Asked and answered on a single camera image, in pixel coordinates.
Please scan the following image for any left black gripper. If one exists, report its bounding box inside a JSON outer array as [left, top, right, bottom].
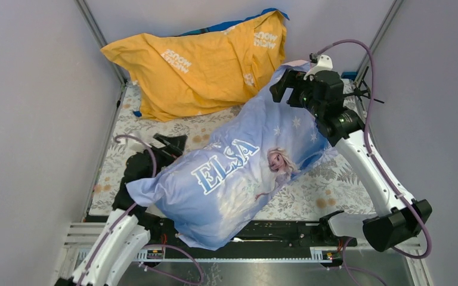
[[137, 133, 187, 191]]

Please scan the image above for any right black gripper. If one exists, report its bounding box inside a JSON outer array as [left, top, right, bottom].
[[269, 68, 323, 117]]

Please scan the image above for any blue Elsa pillowcase pink inside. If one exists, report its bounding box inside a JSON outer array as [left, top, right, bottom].
[[126, 60, 338, 252]]

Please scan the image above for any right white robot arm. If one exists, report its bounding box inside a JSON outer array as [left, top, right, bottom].
[[270, 68, 432, 259]]

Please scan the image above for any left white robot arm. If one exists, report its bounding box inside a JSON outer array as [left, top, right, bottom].
[[55, 133, 187, 285]]

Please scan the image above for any yellow Mickey Mouse pillow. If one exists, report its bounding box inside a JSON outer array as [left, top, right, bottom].
[[101, 10, 287, 122]]

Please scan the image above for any blue cloth behind pillow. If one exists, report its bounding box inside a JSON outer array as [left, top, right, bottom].
[[177, 8, 290, 37]]

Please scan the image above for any black tripod stand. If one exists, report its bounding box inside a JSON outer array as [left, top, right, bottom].
[[348, 67, 373, 103]]

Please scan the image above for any floral patterned mat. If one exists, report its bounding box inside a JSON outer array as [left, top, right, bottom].
[[85, 85, 374, 222]]

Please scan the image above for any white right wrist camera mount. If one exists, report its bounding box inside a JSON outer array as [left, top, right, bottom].
[[303, 54, 333, 81]]

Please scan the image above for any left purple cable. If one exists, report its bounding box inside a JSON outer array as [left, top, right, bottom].
[[75, 134, 205, 286]]

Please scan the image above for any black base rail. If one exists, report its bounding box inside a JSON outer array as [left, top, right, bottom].
[[138, 213, 348, 261]]

